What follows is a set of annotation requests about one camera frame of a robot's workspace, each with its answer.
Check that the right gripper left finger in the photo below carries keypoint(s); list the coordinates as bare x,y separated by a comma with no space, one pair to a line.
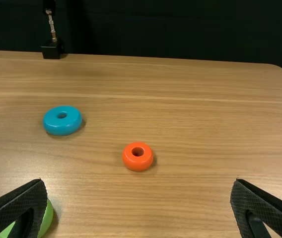
12,205

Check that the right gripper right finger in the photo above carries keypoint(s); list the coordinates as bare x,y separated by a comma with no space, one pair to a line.
245,200

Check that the black clamp stand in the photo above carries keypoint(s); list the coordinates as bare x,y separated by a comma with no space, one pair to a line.
51,50

